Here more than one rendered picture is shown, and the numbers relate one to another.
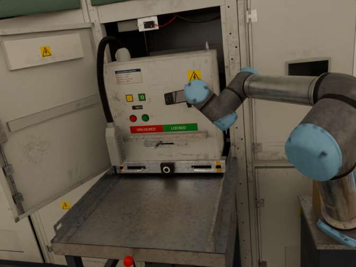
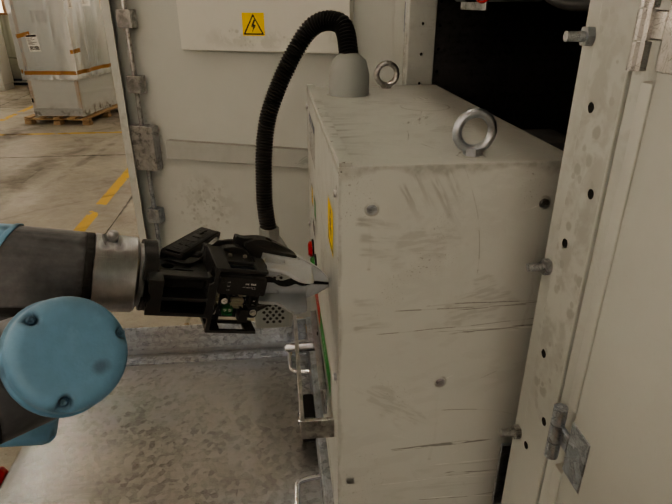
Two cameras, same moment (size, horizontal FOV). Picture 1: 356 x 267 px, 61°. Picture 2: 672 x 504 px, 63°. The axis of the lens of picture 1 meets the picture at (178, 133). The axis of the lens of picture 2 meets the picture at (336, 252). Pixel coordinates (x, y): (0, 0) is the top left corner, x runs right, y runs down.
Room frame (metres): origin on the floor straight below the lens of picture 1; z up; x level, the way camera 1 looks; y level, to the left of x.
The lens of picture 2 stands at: (1.05, -0.60, 1.52)
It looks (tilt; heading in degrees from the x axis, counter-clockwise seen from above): 25 degrees down; 68
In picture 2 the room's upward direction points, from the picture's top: straight up
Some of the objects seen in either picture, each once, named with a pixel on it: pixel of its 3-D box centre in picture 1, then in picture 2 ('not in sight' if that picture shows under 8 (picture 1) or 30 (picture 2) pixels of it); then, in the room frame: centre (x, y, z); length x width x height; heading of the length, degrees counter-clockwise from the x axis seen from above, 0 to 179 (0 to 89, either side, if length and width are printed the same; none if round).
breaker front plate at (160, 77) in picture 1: (160, 115); (317, 281); (1.29, 0.07, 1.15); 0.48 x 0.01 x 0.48; 74
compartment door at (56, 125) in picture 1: (55, 113); (260, 158); (1.34, 0.54, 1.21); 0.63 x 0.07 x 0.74; 143
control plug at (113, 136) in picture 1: (116, 144); (273, 282); (1.29, 0.29, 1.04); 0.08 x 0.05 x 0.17; 164
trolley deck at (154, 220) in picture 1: (161, 198); (227, 458); (1.14, 0.11, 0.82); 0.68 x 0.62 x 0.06; 164
